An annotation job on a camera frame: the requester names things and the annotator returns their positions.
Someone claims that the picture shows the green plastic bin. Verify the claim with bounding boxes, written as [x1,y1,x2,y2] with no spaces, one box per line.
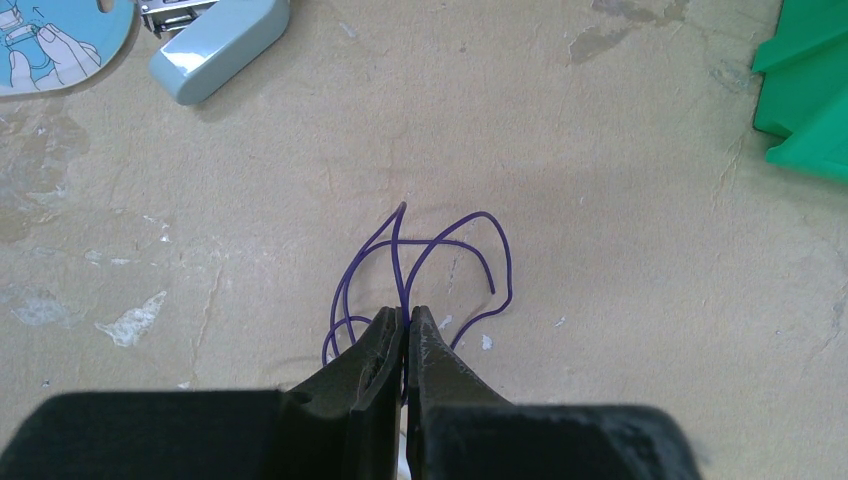
[752,1,847,182]

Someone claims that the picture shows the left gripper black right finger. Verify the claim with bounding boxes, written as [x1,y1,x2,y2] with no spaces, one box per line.
[406,306,701,479]

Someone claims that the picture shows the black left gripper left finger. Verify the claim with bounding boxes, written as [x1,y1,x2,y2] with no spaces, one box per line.
[1,307,405,479]

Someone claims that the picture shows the blue toothbrush blister pack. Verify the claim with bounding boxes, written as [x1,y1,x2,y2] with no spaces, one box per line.
[1,0,137,97]

